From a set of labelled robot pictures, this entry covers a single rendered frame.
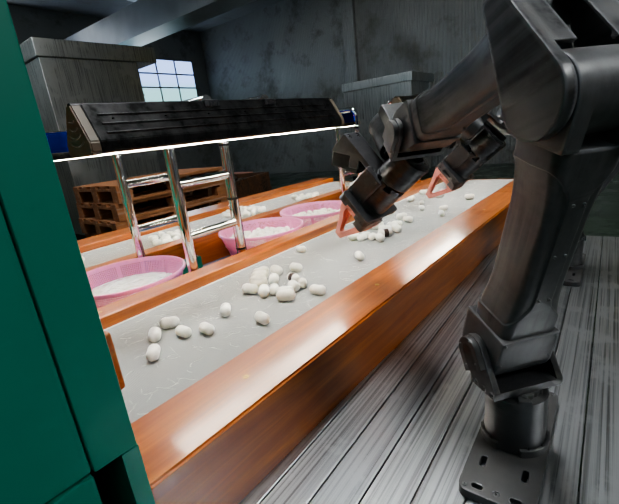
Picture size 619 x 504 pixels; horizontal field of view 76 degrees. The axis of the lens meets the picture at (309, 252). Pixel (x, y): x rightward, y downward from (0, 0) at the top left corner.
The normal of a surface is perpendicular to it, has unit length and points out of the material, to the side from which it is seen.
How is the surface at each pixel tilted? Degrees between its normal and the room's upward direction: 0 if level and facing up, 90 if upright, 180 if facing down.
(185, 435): 0
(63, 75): 90
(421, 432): 0
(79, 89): 90
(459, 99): 93
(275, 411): 90
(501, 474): 0
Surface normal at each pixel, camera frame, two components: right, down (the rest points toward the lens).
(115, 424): 0.77, 0.10
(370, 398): -0.11, -0.95
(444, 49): -0.58, 0.30
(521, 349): 0.24, 0.52
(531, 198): -0.94, 0.29
